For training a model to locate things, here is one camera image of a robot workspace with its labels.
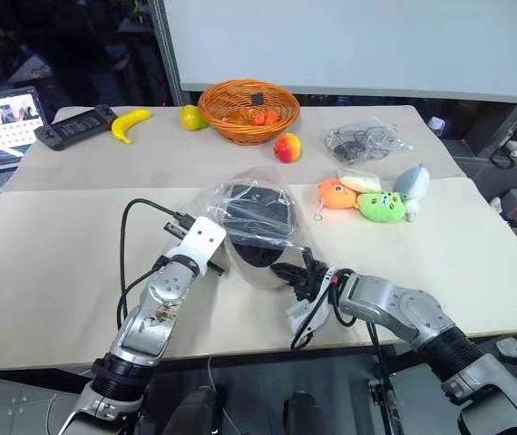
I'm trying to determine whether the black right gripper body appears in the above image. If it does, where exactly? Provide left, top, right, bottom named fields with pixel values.
left=290, top=258, right=332, bottom=303

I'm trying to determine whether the clear plastic bag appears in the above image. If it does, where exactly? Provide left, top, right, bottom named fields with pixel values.
left=197, top=165, right=315, bottom=263

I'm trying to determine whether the orange plush toy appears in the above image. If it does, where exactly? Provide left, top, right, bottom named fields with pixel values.
left=316, top=178, right=361, bottom=211

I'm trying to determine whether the green plush toy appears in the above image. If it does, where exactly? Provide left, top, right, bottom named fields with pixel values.
left=356, top=190, right=407, bottom=225

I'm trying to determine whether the cream plush toy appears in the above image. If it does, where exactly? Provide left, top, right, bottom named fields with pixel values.
left=335, top=168, right=384, bottom=194

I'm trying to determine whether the red yellow toy peach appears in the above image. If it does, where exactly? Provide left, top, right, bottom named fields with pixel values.
left=273, top=132, right=303, bottom=164

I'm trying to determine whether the grey shark plush toy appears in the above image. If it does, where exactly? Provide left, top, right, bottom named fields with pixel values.
left=392, top=163, right=432, bottom=223

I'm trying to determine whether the orange wicker basket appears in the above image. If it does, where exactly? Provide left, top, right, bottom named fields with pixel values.
left=198, top=79, right=301, bottom=146

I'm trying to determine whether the green yellow toy pear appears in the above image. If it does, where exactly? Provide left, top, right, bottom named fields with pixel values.
left=180, top=104, right=210, bottom=133

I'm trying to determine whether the yellow toy banana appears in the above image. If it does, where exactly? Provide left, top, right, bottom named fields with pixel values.
left=111, top=109, right=153, bottom=145

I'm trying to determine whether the black handheld controller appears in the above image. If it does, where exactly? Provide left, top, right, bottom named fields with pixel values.
left=34, top=104, right=118, bottom=151

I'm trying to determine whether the open grey laptop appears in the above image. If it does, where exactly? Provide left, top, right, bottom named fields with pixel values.
left=0, top=86, right=48, bottom=203

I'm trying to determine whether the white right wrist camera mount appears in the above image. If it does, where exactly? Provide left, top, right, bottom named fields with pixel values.
left=285, top=266, right=337, bottom=339

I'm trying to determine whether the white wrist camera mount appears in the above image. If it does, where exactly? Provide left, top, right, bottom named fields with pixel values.
left=285, top=266, right=337, bottom=339
left=166, top=216, right=228, bottom=276

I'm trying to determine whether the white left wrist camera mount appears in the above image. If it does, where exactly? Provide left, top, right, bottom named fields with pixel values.
left=166, top=216, right=228, bottom=276

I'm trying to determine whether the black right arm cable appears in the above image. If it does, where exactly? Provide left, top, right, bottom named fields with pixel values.
left=288, top=267, right=398, bottom=435

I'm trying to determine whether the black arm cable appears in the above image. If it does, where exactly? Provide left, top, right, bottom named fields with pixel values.
left=116, top=198, right=197, bottom=337
left=288, top=267, right=398, bottom=435

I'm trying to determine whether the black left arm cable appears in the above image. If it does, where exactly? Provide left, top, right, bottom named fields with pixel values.
left=116, top=198, right=197, bottom=337

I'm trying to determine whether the plastic bag of black cables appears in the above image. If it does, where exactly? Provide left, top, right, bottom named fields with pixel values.
left=321, top=116, right=415, bottom=165

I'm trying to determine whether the white whiteboard with grey frame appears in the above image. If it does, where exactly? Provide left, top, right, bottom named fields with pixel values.
left=149, top=0, right=517, bottom=108

